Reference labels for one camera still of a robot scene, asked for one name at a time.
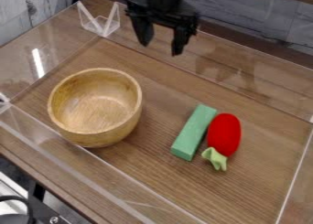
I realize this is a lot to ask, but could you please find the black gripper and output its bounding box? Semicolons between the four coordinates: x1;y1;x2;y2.
124;0;198;56

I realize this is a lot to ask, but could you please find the red plush fruit green leaf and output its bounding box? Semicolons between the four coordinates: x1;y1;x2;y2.
202;113;242;171

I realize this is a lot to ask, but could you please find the wooden bowl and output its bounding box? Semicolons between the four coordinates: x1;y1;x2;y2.
47;68;143;148

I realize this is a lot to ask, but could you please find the green rectangular block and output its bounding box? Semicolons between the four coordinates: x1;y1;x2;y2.
170;104;218;161

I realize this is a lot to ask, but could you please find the black metal table leg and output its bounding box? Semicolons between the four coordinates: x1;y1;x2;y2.
28;180;45;202

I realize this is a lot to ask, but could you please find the clear acrylic corner bracket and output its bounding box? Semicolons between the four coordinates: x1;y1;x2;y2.
77;1;120;37

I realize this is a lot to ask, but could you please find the clear acrylic tray wall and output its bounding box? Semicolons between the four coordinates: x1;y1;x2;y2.
0;93;313;224

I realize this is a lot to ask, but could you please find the black cable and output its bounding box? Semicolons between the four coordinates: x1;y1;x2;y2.
0;195;36;224

